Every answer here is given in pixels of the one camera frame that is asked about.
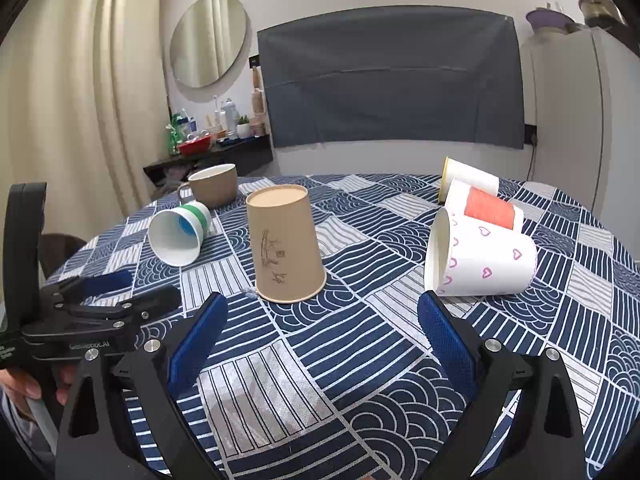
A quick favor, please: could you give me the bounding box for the yellow rimmed white paper cup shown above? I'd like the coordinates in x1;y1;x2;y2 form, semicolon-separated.
438;156;500;205

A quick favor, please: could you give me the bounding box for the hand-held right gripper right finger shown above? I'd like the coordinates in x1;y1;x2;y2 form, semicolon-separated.
417;290;587;480

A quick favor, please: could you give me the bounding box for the metal pot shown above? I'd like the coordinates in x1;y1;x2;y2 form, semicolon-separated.
578;0;627;29

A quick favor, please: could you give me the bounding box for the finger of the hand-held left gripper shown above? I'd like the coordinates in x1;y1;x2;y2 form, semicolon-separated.
52;287;182;332
42;268;135;307

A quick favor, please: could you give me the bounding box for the person's left hand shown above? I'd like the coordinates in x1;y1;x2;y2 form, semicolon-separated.
0;366;77;418

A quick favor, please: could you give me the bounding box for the heart print white paper cup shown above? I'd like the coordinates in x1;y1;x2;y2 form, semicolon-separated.
424;207;538;297

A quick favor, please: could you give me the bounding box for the orange paper cup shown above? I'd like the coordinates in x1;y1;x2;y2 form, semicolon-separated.
444;179;525;234

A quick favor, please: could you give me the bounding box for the green striped white paper cup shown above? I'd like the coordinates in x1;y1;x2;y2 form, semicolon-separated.
147;200;214;267

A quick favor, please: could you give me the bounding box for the round wall mirror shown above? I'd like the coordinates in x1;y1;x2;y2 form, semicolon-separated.
169;0;250;89

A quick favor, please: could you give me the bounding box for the red bowl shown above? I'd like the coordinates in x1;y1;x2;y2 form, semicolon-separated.
177;138;212;156

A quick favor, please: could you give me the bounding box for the black side shelf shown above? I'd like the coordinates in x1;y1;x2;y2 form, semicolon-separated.
143;135;275;197

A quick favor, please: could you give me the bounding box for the person's striped clothing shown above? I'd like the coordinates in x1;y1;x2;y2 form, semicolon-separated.
0;395;57;478

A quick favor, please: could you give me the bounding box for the brown ceramic mug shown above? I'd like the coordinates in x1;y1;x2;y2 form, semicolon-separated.
177;163;239;210

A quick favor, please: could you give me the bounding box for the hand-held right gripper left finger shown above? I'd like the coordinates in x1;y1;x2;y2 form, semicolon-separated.
55;291;229;480

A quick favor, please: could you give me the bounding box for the blue patterned tablecloth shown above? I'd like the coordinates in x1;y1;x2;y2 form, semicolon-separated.
42;174;640;480

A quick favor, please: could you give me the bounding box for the brown paper cup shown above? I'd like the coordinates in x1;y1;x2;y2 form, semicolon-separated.
244;184;328;304

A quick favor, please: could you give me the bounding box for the dark brown chair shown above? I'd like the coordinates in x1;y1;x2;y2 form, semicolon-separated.
39;233;87;282

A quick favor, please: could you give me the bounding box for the purple basin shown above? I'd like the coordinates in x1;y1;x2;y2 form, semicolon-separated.
524;7;577;31

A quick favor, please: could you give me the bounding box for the cream curtain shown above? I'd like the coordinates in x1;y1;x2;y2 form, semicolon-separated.
0;0;172;311

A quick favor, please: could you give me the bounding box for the dark grey cloth cover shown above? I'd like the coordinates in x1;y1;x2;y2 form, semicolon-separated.
256;9;526;150

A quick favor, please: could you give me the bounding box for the tan tall bottle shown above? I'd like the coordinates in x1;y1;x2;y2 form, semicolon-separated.
251;67;266;117

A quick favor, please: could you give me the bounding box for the white refrigerator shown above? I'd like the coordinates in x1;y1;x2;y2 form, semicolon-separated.
519;27;640;261

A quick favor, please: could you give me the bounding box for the green bottle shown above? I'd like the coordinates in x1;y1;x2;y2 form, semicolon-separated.
166;113;184;156

